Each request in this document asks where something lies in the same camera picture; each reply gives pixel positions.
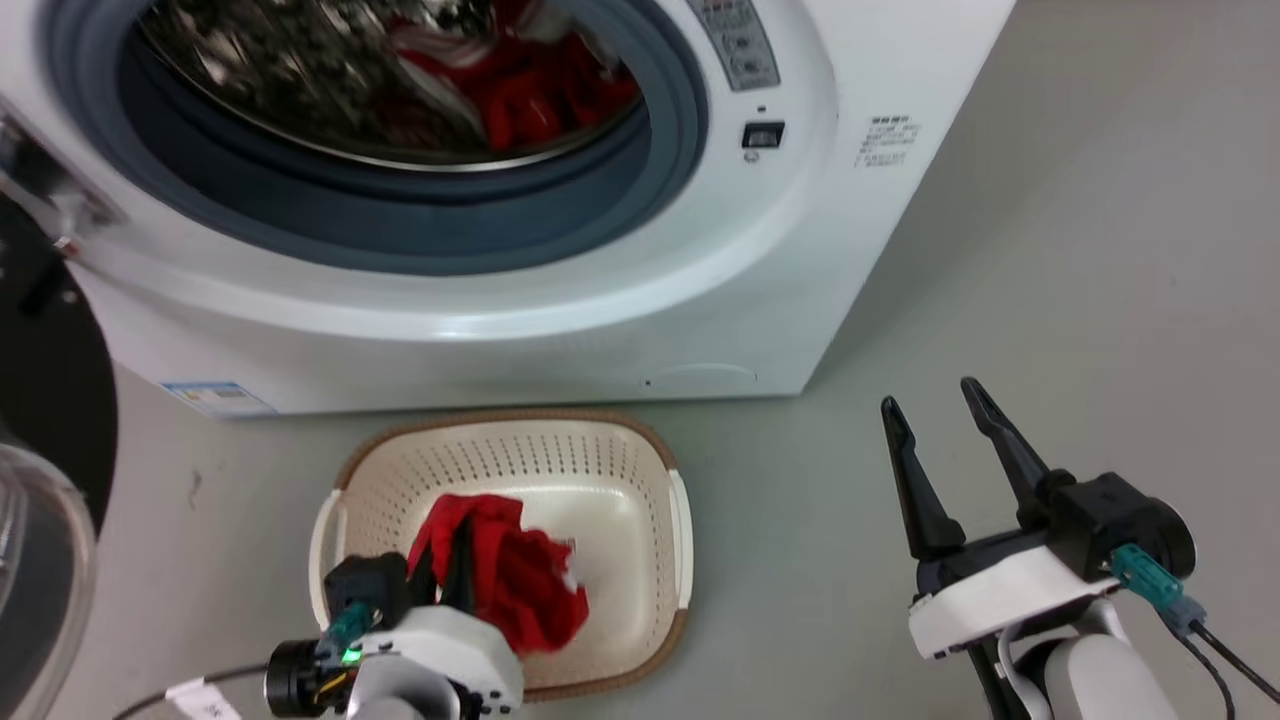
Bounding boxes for red clothes in drum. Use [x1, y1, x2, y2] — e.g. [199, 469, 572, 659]
[388, 0, 641, 153]

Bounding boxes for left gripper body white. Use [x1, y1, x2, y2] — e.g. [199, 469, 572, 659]
[352, 604, 525, 720]

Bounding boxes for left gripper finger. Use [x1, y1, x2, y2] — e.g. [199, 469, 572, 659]
[442, 514, 477, 612]
[410, 545, 441, 607]

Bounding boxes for blue energy label sticker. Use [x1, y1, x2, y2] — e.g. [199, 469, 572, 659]
[160, 381, 276, 417]

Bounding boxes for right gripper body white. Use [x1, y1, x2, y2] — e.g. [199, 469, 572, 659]
[907, 527, 1123, 662]

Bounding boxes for black washing machine door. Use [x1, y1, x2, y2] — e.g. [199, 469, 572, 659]
[0, 190, 119, 720]

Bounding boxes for red garment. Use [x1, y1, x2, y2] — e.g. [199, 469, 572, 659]
[406, 493, 590, 655]

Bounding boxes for grey washer control panel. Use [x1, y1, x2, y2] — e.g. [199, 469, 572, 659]
[686, 0, 782, 93]

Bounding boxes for white front-load washing machine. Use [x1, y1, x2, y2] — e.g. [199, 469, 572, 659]
[0, 0, 1017, 418]

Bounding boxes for black cable with white tag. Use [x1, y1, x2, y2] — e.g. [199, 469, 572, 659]
[110, 662, 273, 720]

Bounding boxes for black cable with teal plug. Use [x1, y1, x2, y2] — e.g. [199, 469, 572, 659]
[1110, 543, 1280, 720]

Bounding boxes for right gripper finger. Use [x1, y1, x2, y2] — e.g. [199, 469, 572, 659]
[960, 376, 1053, 529]
[880, 396, 967, 563]

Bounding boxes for cream perforated laundry basket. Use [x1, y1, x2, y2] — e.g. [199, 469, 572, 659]
[308, 408, 694, 702]

